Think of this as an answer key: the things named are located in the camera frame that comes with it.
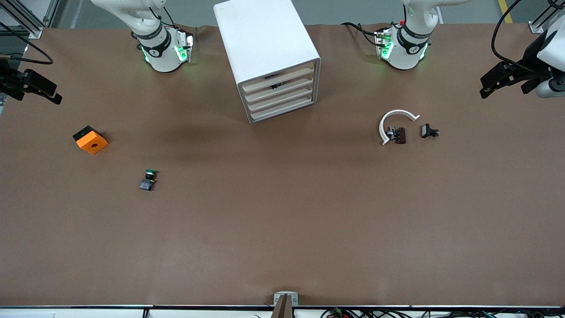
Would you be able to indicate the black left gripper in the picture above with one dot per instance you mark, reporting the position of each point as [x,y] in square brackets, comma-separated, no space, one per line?
[528,62]

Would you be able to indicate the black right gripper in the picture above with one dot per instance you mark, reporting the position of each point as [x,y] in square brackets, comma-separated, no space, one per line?
[9,79]

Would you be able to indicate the green push button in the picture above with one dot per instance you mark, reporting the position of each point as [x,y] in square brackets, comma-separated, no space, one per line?
[149,179]

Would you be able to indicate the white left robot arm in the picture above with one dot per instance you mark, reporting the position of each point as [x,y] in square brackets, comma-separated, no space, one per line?
[404,53]

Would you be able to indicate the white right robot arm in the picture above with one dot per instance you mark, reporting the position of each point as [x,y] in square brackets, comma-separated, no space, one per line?
[159,53]

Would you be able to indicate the orange box with hole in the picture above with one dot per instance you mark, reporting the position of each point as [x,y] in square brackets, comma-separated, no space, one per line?
[92,142]

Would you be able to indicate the small black clip component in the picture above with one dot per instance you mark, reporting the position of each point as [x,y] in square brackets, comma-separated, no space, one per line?
[427,130]

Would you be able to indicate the small brown component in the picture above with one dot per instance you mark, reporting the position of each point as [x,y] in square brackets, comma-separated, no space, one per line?
[400,135]

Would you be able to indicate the brown table mat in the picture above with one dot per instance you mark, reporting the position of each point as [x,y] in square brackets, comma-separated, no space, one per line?
[282,221]

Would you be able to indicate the aluminium frame rail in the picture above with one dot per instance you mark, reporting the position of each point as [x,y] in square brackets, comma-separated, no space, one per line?
[26,22]

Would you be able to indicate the aluminium frame post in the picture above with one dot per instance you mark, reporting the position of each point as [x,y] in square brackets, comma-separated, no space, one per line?
[540,22]

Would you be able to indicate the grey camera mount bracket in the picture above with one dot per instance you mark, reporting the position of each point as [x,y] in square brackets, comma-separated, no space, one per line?
[285,304]

